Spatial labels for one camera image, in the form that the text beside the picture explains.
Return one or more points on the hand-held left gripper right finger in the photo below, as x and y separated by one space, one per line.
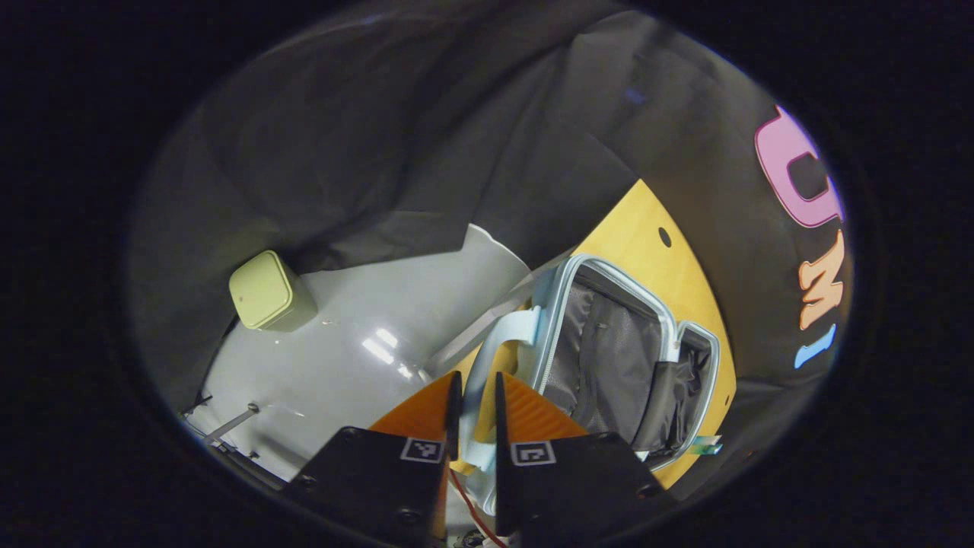
571 483

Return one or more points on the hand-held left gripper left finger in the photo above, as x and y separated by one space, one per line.
365 479

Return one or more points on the light blue suitcase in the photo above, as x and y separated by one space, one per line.
609 342

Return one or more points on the grey metal rod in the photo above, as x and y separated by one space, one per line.
228 425

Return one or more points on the light green lidded bin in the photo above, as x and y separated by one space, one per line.
266 293

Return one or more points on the black backdrop cloth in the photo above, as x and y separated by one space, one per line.
380 114

